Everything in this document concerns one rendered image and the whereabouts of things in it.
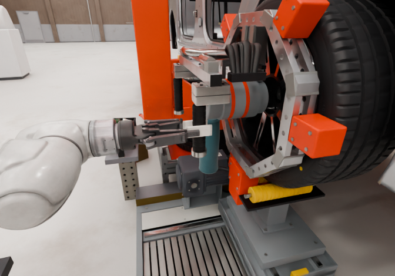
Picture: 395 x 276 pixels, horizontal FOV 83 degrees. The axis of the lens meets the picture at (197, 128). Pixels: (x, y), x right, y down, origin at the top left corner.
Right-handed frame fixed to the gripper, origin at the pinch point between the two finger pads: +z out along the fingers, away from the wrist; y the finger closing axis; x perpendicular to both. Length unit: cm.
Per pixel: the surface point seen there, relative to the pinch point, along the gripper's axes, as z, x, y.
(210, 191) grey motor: 22, -72, -56
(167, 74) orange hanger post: 0, 3, -60
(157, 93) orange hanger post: -6, -6, -60
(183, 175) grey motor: 2, -45, -40
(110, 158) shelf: -33, -38, -55
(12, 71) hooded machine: -291, -63, -532
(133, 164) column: -24, -55, -73
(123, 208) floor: -33, -83, -66
